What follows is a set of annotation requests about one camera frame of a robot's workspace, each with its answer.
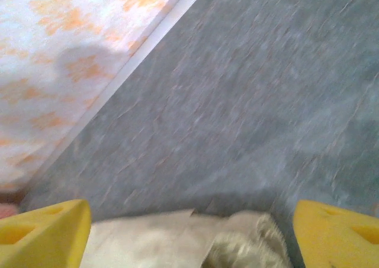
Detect beige shorts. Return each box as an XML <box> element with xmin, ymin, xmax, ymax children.
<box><xmin>81</xmin><ymin>208</ymin><xmax>293</xmax><ymax>268</ymax></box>

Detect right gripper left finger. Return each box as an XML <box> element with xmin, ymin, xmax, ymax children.
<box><xmin>0</xmin><ymin>199</ymin><xmax>91</xmax><ymax>268</ymax></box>

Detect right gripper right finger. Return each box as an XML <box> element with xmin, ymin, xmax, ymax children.
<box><xmin>293</xmin><ymin>199</ymin><xmax>379</xmax><ymax>268</ymax></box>

